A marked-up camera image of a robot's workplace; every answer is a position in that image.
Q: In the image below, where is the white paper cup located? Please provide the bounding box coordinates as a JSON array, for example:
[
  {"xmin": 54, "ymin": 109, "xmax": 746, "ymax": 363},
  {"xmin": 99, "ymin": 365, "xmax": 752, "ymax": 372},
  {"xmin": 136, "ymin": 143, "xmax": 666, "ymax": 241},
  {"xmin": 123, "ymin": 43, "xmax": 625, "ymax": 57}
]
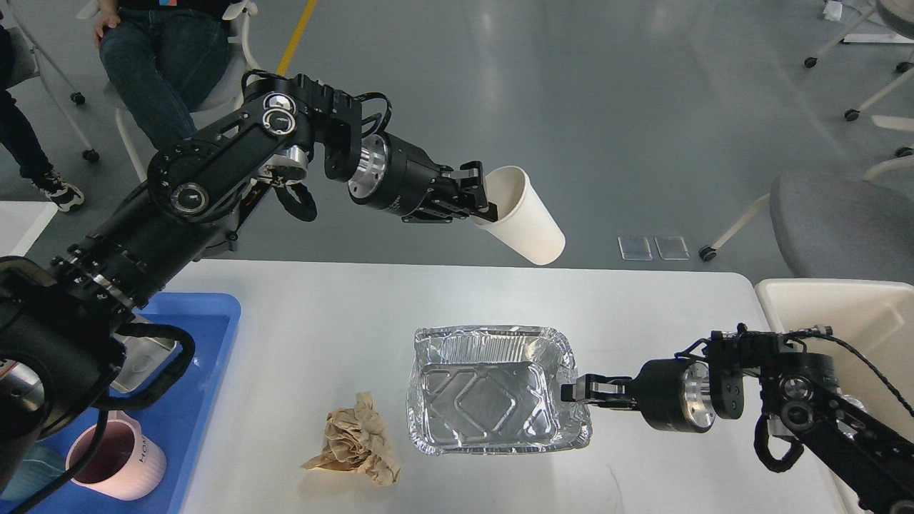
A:
[{"xmin": 471, "ymin": 166, "xmax": 566, "ymax": 266}]

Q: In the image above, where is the teal ceramic mug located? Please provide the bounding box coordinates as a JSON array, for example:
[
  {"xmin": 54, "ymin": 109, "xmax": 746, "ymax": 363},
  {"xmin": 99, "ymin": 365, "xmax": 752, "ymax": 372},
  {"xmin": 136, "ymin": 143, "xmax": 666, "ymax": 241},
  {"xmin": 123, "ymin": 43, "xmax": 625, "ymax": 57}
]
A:
[{"xmin": 2, "ymin": 442, "xmax": 66, "ymax": 502}]

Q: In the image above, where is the white side table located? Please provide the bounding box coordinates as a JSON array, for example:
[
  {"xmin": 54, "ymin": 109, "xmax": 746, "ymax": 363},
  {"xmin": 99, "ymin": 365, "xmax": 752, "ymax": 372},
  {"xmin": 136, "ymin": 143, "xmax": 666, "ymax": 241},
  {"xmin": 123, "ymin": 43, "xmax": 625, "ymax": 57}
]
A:
[{"xmin": 1, "ymin": 201, "xmax": 59, "ymax": 257}]

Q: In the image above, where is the stainless steel tray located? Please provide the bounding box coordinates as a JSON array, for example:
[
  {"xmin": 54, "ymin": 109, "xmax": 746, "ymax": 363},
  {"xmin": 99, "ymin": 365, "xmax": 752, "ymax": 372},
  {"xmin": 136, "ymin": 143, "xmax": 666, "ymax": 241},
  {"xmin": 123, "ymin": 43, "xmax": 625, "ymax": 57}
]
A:
[{"xmin": 110, "ymin": 334, "xmax": 177, "ymax": 394}]

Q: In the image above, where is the blue plastic tray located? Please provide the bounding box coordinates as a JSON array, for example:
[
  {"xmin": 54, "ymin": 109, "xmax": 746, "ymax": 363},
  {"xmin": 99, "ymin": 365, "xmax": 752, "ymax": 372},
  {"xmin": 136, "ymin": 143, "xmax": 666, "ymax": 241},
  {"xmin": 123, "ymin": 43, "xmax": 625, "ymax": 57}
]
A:
[{"xmin": 30, "ymin": 292, "xmax": 241, "ymax": 513}]

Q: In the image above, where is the grey office chair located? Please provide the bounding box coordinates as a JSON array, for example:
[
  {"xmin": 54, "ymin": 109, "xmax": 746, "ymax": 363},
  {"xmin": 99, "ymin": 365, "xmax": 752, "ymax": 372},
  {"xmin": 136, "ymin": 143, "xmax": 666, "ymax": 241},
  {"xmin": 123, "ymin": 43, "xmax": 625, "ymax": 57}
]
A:
[{"xmin": 699, "ymin": 167, "xmax": 913, "ymax": 284}]

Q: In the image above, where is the white chair legs background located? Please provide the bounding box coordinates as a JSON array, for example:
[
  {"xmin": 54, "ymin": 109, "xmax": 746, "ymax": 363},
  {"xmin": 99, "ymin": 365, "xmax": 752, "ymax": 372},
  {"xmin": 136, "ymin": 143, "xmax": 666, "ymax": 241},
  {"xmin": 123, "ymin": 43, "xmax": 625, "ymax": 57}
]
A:
[{"xmin": 803, "ymin": 0, "xmax": 914, "ymax": 159}]

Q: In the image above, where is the pink plastic mug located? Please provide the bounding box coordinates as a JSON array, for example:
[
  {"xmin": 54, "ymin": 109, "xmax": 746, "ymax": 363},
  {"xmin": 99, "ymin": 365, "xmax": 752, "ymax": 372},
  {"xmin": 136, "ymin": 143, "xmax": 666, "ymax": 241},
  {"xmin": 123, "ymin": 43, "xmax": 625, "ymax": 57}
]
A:
[{"xmin": 71, "ymin": 412, "xmax": 167, "ymax": 501}]

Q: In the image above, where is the aluminium foil tray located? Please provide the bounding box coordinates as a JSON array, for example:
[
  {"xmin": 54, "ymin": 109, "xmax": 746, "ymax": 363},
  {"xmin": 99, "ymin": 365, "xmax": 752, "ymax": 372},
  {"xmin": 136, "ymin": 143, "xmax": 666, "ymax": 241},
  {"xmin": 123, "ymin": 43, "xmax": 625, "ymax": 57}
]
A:
[{"xmin": 406, "ymin": 325, "xmax": 592, "ymax": 455}]

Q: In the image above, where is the clear floor plate left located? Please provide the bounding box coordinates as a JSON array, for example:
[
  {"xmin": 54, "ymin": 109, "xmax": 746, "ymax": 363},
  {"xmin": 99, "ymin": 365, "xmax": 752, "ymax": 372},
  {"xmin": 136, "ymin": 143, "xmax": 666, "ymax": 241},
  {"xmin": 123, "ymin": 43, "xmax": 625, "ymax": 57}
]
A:
[{"xmin": 617, "ymin": 236, "xmax": 653, "ymax": 261}]

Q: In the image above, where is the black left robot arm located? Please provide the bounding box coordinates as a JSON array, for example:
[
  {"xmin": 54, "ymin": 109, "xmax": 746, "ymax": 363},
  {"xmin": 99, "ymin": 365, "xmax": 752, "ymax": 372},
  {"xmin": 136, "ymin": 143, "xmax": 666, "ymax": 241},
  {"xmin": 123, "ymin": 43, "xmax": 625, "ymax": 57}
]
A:
[{"xmin": 1, "ymin": 69, "xmax": 504, "ymax": 485}]

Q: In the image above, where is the seated person in black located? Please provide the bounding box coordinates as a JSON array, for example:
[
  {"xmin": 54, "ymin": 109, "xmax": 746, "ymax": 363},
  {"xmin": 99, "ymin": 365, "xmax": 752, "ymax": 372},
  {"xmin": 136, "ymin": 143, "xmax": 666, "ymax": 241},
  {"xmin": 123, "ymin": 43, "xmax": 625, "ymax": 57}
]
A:
[{"xmin": 94, "ymin": 1, "xmax": 231, "ymax": 151}]

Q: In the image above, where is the clear floor plate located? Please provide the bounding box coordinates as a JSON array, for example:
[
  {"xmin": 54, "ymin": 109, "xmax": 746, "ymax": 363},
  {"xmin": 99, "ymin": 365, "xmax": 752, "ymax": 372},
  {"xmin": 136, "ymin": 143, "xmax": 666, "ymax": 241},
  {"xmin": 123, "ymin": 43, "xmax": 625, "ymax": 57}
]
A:
[
  {"xmin": 654, "ymin": 236, "xmax": 690, "ymax": 261},
  {"xmin": 617, "ymin": 236, "xmax": 653, "ymax": 261}
]

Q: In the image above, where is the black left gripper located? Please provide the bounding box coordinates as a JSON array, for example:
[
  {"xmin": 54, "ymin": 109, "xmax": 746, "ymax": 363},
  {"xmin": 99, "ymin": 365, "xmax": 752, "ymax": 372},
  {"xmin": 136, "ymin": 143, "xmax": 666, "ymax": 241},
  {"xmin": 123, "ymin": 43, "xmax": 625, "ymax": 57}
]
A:
[{"xmin": 347, "ymin": 133, "xmax": 499, "ymax": 223}]

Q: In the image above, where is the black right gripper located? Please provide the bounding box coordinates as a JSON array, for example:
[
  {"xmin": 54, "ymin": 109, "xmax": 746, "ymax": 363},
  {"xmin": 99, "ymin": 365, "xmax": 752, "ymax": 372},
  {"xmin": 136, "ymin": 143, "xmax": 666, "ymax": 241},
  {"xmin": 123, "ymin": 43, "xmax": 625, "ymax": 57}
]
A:
[{"xmin": 561, "ymin": 358, "xmax": 715, "ymax": 433}]

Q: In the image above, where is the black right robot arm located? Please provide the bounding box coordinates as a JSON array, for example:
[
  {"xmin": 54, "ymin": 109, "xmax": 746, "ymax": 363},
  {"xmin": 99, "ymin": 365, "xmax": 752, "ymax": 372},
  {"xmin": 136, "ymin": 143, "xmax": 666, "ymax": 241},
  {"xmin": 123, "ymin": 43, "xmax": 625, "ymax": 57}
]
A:
[{"xmin": 561, "ymin": 324, "xmax": 913, "ymax": 513}]

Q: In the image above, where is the white plastic bin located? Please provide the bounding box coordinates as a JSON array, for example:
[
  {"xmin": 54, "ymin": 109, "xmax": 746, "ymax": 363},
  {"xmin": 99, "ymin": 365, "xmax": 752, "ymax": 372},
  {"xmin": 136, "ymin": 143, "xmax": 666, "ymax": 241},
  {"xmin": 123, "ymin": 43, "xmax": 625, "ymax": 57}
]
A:
[{"xmin": 756, "ymin": 278, "xmax": 913, "ymax": 441}]

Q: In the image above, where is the brown paper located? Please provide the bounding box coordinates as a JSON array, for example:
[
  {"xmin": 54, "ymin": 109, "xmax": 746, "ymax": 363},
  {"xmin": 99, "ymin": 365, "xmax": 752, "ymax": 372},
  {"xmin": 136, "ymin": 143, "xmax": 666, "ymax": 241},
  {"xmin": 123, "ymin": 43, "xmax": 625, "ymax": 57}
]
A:
[{"xmin": 300, "ymin": 393, "xmax": 401, "ymax": 487}]

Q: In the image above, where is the grey white rolling chair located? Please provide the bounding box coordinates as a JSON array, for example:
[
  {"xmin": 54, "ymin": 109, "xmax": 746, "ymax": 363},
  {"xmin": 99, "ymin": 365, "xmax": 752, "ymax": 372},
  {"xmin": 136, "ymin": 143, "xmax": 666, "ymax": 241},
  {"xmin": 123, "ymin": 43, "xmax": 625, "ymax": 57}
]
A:
[{"xmin": 79, "ymin": 1, "xmax": 258, "ymax": 180}]

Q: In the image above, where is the clear floor plate right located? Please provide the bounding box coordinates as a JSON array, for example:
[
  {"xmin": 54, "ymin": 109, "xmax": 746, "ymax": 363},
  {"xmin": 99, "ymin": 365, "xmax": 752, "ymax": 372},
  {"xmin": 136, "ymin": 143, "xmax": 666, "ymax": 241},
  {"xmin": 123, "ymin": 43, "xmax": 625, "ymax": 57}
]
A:
[{"xmin": 654, "ymin": 236, "xmax": 690, "ymax": 261}]

